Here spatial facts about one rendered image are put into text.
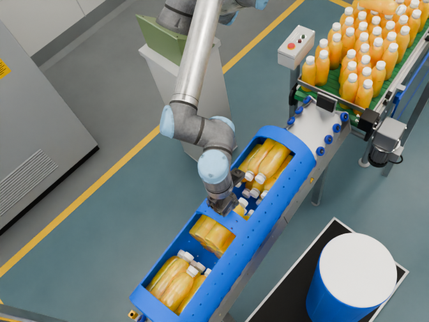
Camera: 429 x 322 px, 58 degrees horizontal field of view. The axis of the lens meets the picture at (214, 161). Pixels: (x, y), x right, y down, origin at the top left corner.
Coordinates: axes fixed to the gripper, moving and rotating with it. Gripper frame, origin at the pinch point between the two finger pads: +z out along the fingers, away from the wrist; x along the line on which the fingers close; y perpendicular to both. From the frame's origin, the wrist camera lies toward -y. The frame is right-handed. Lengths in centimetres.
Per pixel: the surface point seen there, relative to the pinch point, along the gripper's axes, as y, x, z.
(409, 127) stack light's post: -111, 36, 63
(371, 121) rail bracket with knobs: -76, 22, 23
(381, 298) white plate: -7, 60, 20
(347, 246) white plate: -16.5, 41.5, 19.6
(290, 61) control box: -85, -26, 17
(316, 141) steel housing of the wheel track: -58, 5, 31
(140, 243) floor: 26, -78, 123
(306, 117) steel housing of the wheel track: -67, -6, 31
